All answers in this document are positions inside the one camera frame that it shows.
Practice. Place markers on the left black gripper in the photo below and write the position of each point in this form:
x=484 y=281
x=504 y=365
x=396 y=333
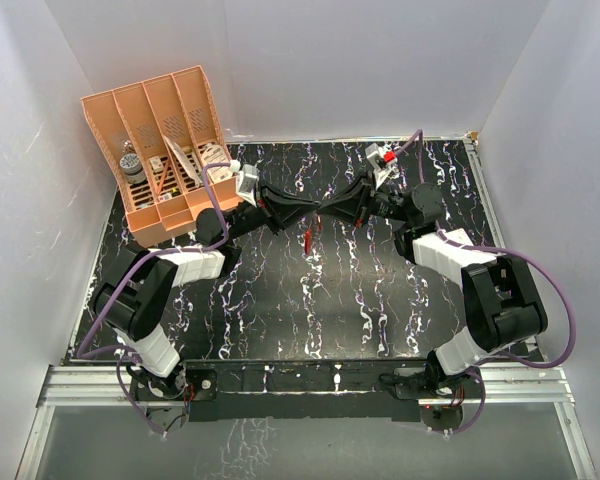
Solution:
x=281 y=209

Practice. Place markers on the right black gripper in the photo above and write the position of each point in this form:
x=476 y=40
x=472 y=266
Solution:
x=353 y=200

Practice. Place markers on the steel key holder red handle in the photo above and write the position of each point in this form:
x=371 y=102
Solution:
x=312 y=232

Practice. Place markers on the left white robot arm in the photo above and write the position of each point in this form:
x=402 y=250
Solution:
x=132 y=298

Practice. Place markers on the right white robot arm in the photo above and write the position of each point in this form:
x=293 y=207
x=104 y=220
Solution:
x=501 y=303

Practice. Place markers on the white labelled packet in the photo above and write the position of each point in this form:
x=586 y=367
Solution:
x=213 y=153

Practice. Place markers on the white paper card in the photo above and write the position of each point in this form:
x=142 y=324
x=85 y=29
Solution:
x=184 y=161

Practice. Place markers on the white box red label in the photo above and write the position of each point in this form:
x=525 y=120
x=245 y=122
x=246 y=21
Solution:
x=459 y=238

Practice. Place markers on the red pencil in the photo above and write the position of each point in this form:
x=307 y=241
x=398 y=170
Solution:
x=163 y=177

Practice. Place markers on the small white eraser block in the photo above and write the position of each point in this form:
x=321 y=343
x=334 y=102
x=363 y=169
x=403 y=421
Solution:
x=156 y=164

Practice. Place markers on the peach desk organizer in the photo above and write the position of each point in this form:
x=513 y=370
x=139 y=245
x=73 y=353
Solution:
x=134 y=119

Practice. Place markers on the small grey jar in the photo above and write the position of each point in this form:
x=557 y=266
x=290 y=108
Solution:
x=132 y=168

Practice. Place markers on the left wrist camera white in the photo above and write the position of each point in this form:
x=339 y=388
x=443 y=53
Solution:
x=247 y=180

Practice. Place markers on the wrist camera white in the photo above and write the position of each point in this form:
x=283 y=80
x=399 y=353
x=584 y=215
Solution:
x=247 y=180
x=383 y=162

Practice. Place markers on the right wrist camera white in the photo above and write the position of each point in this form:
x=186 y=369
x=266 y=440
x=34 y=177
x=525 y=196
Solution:
x=383 y=162

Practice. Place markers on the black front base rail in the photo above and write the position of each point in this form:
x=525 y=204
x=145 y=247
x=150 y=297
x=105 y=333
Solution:
x=314 y=389

